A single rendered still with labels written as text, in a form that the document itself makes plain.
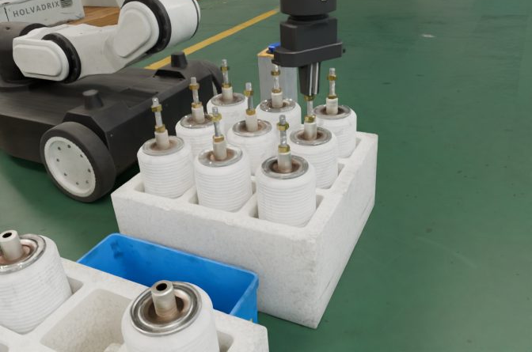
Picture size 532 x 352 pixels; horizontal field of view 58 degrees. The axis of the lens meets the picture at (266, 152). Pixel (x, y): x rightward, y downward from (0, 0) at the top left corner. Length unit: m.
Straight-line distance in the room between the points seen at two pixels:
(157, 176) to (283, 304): 0.30
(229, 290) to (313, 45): 0.41
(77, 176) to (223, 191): 0.54
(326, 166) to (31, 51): 0.94
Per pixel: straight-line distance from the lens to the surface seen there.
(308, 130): 0.83
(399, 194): 1.16
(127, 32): 1.19
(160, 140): 0.85
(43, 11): 3.04
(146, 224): 0.88
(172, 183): 0.85
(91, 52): 1.37
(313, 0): 0.73
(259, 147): 0.86
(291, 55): 0.75
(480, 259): 1.01
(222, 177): 0.77
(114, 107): 1.23
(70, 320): 0.69
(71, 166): 1.24
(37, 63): 1.48
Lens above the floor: 0.62
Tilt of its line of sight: 27 degrees down
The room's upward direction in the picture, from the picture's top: 4 degrees counter-clockwise
